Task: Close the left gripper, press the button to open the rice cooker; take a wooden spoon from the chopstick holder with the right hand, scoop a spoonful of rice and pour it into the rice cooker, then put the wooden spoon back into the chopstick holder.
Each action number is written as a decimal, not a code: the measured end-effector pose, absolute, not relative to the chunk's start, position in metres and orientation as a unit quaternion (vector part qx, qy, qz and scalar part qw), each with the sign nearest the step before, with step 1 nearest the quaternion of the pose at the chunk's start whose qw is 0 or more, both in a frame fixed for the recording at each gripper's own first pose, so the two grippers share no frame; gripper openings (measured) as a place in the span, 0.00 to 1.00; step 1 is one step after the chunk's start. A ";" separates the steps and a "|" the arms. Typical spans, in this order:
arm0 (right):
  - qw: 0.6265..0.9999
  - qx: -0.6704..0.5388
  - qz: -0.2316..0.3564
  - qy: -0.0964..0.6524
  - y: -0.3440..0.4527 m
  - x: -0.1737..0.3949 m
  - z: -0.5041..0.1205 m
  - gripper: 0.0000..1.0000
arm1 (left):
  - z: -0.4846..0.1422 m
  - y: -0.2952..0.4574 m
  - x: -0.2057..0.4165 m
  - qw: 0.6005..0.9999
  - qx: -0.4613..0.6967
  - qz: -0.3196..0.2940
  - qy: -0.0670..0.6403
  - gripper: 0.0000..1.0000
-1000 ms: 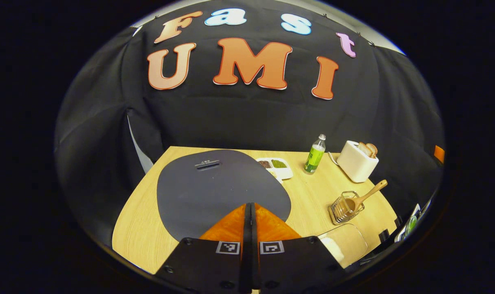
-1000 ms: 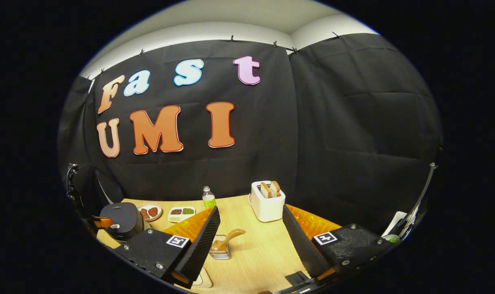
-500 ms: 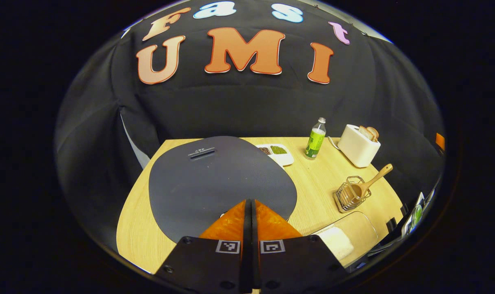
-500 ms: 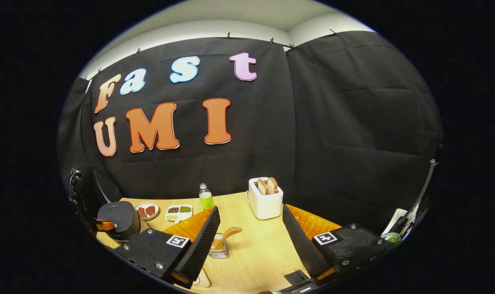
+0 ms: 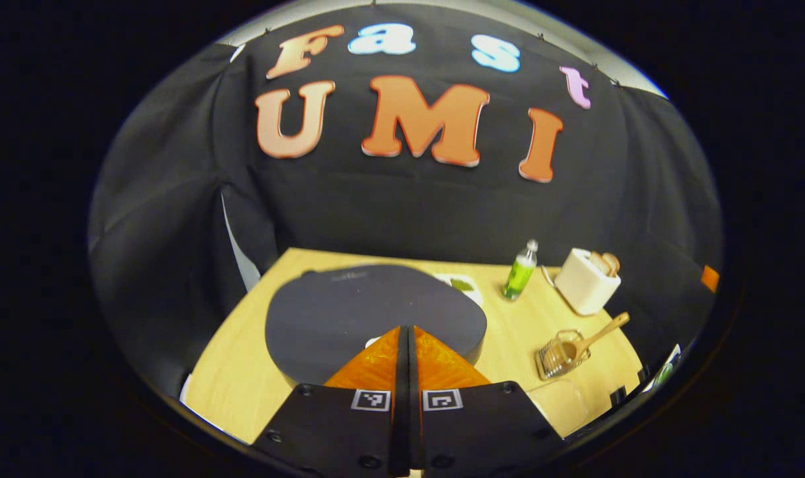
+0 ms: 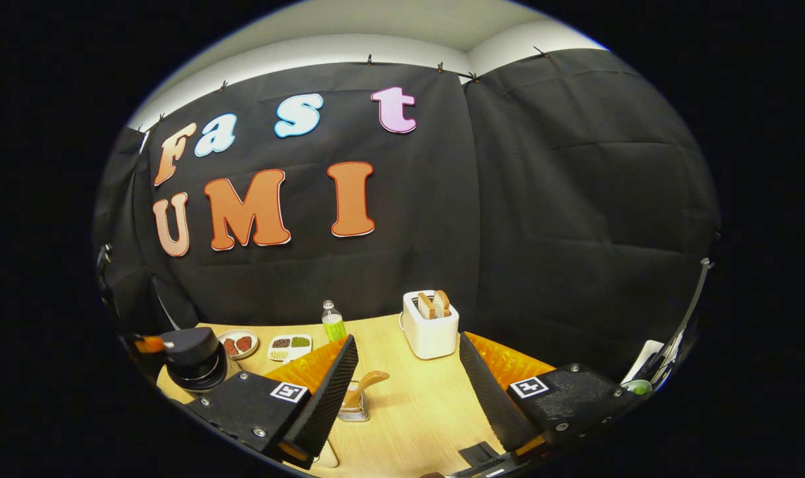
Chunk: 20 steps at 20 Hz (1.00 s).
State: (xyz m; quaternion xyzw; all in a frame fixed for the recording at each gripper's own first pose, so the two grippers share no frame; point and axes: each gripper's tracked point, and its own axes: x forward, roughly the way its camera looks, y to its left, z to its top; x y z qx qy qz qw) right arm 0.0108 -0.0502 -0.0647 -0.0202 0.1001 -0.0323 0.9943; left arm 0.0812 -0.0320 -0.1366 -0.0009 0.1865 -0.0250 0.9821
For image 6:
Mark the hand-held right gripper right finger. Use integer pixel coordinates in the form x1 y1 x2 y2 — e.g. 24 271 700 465
459 331 642 460

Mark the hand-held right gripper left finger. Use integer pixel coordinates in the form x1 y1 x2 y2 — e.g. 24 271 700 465
186 335 360 471

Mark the metal wire chopstick holder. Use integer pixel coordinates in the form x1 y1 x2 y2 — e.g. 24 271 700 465
336 381 371 423

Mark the wooden spoon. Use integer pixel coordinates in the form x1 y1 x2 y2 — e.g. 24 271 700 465
341 370 390 410

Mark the dark lidded rice cooker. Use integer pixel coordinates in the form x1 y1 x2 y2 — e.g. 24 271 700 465
160 327 229 394

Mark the black table clamp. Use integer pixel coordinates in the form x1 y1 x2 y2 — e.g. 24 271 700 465
459 441 502 465

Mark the white divided bean dish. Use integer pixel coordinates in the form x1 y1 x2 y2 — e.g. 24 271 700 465
267 334 313 363

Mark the green label drink bottle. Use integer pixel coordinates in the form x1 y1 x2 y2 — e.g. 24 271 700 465
321 300 347 343

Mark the small white bowl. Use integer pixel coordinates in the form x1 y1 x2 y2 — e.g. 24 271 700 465
218 329 259 360

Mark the white toaster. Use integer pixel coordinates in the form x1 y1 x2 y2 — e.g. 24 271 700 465
400 290 460 360

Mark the white box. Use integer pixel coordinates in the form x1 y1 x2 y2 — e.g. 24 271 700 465
621 340 665 387

